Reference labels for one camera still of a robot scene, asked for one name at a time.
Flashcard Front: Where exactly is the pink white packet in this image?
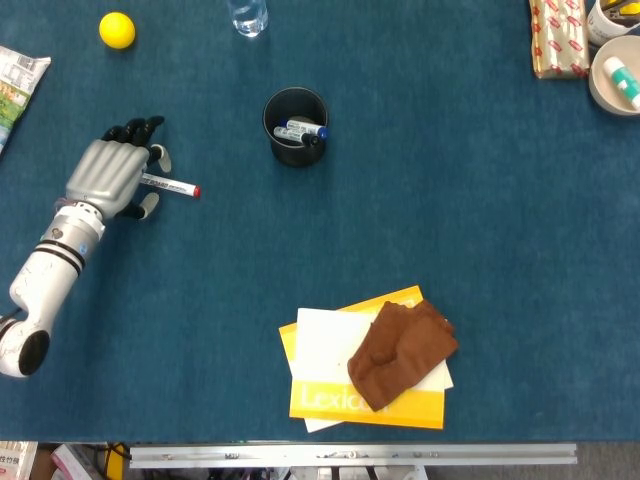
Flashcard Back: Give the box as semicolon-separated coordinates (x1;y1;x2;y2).
49;443;97;480

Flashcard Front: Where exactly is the red whiteboard marker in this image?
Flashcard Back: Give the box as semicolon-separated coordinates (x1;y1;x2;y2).
140;174;202;199

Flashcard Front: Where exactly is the yellow Lexicon notebook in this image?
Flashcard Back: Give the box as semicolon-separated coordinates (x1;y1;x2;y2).
278;285;446;431

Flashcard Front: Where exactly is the yellow box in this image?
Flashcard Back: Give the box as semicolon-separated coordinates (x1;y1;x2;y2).
104;442;126;480

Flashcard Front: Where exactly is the white green snack bag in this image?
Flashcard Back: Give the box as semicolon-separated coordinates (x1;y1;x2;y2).
0;45;52;156

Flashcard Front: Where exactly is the beige bowl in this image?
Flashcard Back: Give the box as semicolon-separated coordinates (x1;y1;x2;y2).
587;34;640;117

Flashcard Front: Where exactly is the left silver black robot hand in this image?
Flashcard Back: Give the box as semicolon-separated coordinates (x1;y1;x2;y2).
64;115;174;222

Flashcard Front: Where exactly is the gold red-printed snack package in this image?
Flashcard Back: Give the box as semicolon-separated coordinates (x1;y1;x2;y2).
528;0;591;80

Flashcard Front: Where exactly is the aluminium profile rail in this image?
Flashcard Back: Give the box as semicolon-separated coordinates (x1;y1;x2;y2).
128;442;578;470

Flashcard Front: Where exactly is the white paper sheet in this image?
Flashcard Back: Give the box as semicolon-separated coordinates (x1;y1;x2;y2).
294;307;455;434

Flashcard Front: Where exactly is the white paper cup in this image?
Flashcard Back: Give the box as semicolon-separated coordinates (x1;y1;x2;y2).
585;0;640;47

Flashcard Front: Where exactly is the white red printed booklet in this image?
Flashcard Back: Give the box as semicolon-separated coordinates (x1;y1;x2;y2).
0;440;39;480

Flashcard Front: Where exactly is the brown folded cloth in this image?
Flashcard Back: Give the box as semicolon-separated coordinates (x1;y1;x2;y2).
346;299;460;413

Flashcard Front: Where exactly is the black marker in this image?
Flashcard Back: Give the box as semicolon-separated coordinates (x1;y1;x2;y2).
273;126;322;149

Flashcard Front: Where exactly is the yellow ball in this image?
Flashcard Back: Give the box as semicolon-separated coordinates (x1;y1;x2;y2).
98;12;137;50

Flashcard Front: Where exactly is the yellow black tool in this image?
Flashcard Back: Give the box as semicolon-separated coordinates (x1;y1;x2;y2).
599;0;640;17

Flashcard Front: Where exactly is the white green glue stick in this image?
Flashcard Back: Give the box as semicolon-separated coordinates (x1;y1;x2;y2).
602;56;640;111

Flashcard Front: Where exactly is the clear plastic water bottle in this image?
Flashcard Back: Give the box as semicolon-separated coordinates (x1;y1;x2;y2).
227;0;269;39

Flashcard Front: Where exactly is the blue whiteboard marker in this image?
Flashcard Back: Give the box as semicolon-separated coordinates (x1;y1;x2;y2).
278;117;330;141

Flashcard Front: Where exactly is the black mesh pen cup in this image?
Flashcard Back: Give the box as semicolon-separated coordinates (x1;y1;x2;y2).
263;86;330;168

